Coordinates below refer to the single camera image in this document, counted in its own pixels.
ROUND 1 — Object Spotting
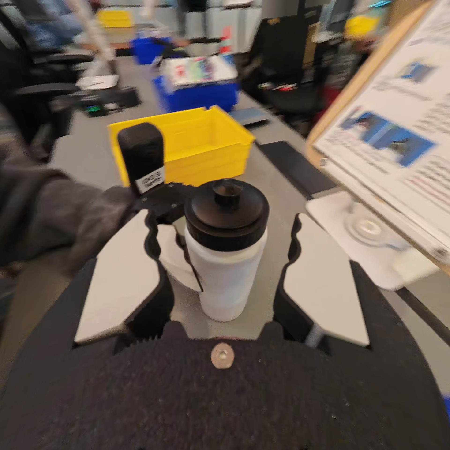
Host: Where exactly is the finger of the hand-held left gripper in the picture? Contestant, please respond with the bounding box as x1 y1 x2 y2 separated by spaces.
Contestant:
158 223 204 293

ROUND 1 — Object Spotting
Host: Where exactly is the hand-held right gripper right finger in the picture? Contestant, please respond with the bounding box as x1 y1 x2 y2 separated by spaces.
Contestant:
272 212 370 347

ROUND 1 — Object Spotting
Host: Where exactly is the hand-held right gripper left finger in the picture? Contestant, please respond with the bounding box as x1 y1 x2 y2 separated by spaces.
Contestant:
74 209 175 344

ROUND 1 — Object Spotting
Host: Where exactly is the white plastic bottle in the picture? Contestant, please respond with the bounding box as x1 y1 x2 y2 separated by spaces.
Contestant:
184 227 268 322

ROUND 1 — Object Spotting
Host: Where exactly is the black bottle lid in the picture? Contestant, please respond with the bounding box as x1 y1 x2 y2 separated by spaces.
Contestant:
184 178 270 251

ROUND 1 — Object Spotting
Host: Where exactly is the yellow plastic bin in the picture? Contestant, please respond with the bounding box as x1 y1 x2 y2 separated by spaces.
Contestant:
97 9 134 28
107 105 256 188
345 16 381 39

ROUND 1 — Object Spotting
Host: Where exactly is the person's left forearm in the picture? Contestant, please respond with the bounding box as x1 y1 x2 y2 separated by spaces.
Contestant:
0 102 136 271

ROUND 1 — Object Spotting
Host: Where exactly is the black power adapter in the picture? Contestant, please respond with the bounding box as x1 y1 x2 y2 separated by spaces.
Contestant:
112 86 141 108

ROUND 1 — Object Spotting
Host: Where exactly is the black charger with green light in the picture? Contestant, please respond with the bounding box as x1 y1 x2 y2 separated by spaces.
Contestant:
82 100 109 116

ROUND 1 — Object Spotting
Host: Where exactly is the white document stand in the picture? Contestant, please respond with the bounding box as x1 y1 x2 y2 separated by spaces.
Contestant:
306 191 440 290

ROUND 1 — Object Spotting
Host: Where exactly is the blue plastic bin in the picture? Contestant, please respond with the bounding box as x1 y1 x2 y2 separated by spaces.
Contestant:
153 75 240 113
130 37 173 65

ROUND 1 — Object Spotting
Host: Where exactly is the colourful puzzle box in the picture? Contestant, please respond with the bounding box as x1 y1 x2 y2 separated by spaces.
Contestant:
160 56 239 88

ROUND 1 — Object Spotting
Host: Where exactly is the silver pouch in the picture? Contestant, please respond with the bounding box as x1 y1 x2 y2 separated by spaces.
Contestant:
229 107 273 126

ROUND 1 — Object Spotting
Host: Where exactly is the black office chair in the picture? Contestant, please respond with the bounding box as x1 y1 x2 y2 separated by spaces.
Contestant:
0 7 94 155

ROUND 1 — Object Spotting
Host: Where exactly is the instruction sheet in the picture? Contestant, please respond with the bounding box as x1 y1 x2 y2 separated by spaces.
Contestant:
313 0 450 254

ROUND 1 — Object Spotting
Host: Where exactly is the wooden clipboard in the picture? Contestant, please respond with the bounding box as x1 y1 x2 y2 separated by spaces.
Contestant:
305 0 450 276

